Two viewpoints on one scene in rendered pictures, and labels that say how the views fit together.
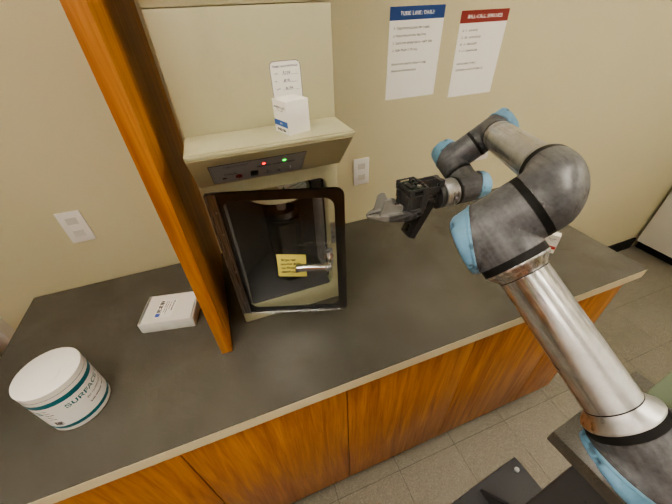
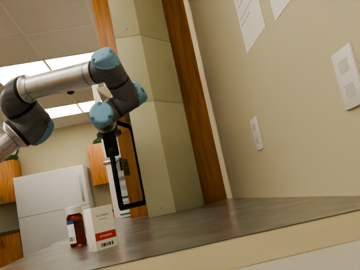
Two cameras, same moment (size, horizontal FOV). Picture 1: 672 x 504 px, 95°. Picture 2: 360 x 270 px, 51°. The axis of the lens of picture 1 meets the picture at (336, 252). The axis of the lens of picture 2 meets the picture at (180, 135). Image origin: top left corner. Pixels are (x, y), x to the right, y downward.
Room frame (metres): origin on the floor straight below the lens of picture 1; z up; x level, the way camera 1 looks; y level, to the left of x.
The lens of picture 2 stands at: (1.24, -1.48, 1.01)
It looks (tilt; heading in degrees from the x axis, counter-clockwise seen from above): 9 degrees up; 102
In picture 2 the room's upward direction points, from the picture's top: 12 degrees counter-clockwise
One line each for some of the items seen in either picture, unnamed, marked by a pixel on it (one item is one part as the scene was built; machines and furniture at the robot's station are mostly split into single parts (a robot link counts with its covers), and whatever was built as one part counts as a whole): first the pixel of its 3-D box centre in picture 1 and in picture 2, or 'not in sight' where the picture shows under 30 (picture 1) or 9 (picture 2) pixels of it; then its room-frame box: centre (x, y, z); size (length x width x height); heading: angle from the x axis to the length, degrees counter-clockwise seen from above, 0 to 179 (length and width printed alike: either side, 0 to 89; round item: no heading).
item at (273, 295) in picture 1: (287, 259); (125, 163); (0.62, 0.13, 1.19); 0.30 x 0.01 x 0.40; 90
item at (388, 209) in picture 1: (386, 209); not in sight; (0.66, -0.13, 1.30); 0.09 x 0.03 x 0.06; 110
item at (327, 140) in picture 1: (273, 158); (115, 105); (0.63, 0.12, 1.46); 0.32 x 0.11 x 0.10; 109
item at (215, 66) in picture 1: (268, 183); (159, 126); (0.80, 0.18, 1.33); 0.32 x 0.25 x 0.77; 109
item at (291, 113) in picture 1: (291, 114); not in sight; (0.64, 0.07, 1.54); 0.05 x 0.05 x 0.06; 37
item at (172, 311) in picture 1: (172, 310); not in sight; (0.67, 0.53, 0.96); 0.16 x 0.12 x 0.04; 97
